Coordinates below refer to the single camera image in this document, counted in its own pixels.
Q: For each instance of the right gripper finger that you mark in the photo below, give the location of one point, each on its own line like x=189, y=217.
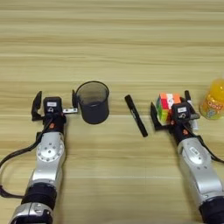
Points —
x=154, y=118
x=184, y=101

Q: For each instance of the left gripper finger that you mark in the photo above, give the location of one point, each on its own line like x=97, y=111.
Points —
x=75, y=100
x=36, y=108

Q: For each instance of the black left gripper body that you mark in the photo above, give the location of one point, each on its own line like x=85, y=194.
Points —
x=55, y=122

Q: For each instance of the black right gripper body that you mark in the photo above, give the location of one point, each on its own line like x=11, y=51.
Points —
x=182, y=129

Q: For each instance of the colourful puzzle cube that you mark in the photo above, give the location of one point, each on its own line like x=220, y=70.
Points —
x=164, y=106

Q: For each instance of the black marker pen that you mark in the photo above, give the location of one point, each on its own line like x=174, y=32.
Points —
x=136, y=116

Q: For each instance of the black mesh pen cup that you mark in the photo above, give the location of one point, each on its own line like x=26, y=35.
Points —
x=94, y=108

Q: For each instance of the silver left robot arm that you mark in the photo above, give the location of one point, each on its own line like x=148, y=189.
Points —
x=48, y=157

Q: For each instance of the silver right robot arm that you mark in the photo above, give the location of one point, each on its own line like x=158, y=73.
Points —
x=201, y=172

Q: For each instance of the right gripper labelled black box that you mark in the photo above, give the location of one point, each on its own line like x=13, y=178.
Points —
x=181, y=111

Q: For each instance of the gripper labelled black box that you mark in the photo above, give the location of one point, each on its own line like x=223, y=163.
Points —
x=181, y=111
x=52, y=105

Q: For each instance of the left gripper labelled black box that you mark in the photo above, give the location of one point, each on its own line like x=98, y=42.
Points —
x=52, y=105

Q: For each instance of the orange juice bottle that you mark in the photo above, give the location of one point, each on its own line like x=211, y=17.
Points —
x=214, y=102

